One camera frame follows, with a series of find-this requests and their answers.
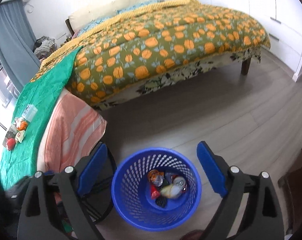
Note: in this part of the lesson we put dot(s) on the cream pillow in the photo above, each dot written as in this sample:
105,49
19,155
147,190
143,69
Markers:
99,9

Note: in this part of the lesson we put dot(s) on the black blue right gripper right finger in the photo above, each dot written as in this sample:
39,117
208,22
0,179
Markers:
249,208

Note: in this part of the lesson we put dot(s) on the grey blue curtain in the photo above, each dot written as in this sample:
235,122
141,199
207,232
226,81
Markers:
16,43

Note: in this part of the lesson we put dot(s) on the wooden bed frame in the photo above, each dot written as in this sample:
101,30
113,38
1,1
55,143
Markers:
245,63

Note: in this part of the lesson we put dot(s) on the red snack wrapper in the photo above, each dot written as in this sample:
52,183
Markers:
154,192

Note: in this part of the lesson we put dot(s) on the orange pumpkin pattern quilt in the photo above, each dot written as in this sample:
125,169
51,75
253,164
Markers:
139,51

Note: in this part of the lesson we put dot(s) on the clear plastic storage box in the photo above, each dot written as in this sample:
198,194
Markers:
29,112

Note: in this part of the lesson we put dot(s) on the yellow white chip bag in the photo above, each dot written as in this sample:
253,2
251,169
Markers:
171,191

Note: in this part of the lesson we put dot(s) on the blue plastic trash basket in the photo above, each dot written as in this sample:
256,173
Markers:
132,194

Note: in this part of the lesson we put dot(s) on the white green cardboard box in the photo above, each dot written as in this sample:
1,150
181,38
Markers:
10,133

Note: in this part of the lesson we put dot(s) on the orange white snack packet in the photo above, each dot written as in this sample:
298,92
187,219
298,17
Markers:
20,124

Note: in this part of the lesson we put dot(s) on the dark green plastic bag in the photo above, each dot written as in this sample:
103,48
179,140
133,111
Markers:
161,201

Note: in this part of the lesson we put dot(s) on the pink striped bed sheet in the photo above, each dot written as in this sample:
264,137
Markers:
73,130

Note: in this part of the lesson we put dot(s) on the pile of clothes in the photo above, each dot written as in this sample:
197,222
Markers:
44,47

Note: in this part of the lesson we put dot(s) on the cream green snack packet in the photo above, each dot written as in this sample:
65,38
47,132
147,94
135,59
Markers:
20,136

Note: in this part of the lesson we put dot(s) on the crushed orange drink can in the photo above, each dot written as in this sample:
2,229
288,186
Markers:
181,182

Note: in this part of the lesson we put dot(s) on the crumpled red plastic wrapper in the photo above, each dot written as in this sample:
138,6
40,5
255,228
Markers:
10,144

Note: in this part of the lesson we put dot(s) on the green embroidered bedspread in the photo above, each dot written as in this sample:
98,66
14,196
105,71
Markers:
42,92

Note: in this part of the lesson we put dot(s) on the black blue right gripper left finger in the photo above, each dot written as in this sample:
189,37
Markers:
39,217

